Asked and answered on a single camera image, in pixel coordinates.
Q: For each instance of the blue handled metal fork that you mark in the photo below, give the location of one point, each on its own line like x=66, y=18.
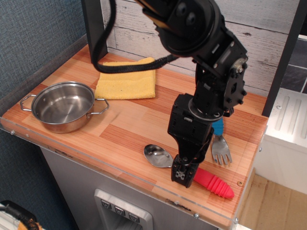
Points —
x=220, y=149

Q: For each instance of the red handled metal spoon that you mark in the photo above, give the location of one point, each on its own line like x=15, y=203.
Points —
x=160, y=158

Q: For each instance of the white toy sink unit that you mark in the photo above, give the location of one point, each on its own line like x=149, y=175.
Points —
x=282, y=157

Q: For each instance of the dark left vertical post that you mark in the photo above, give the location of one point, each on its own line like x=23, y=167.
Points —
x=94, y=23

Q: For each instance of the dark vertical post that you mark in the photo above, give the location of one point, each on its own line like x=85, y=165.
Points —
x=285, y=57
x=94, y=23

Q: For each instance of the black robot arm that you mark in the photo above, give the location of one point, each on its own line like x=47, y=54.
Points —
x=196, y=29

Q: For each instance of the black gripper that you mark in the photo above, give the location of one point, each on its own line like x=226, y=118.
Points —
x=193, y=136

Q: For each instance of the dark right vertical post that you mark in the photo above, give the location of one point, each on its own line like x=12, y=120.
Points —
x=285, y=57

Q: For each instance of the orange object bottom left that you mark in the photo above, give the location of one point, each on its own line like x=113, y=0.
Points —
x=29, y=225

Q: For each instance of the yellow folded cloth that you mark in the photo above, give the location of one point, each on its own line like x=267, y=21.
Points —
x=122, y=86

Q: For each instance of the silver dispenser button panel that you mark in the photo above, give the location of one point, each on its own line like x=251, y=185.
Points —
x=117, y=214

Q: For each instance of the stainless steel pot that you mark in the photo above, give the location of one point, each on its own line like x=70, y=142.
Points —
x=63, y=107

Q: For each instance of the grey toy cabinet front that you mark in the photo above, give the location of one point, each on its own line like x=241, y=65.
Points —
x=78, y=184

